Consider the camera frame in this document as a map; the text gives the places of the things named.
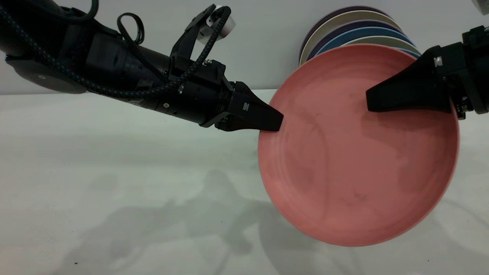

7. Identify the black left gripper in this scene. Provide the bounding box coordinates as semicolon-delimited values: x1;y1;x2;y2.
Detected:
155;57;284;132

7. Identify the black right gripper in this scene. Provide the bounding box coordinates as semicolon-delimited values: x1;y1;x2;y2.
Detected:
366;26;489;119

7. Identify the pink round plate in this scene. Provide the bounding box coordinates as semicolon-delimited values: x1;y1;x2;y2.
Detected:
258;43;460;247

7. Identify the grey beige plate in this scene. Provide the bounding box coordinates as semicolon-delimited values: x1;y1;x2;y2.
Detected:
342;36;421;52

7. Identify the light blue plate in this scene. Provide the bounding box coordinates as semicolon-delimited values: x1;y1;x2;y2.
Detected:
315;27;415;56

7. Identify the dark purple plate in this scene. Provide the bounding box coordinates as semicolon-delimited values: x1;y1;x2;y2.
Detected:
300;5;390;54
306;20;403;60

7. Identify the cream plate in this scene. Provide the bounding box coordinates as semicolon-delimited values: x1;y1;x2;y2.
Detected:
299;10;402;65

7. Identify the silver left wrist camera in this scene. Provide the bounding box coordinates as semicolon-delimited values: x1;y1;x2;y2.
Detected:
199;5;236;40

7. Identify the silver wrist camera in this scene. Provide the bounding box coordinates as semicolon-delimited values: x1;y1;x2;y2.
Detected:
199;5;236;40
472;0;489;16

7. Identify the black left camera bracket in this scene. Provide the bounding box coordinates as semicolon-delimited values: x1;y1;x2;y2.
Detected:
170;4;217;65

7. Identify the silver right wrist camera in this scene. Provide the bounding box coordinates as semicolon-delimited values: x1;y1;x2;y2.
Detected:
472;0;489;16

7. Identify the black braided cable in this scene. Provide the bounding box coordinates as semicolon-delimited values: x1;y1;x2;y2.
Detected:
0;4;232;99

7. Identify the thin black looped cable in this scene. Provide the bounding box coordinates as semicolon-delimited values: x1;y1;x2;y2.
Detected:
117;13;170;84

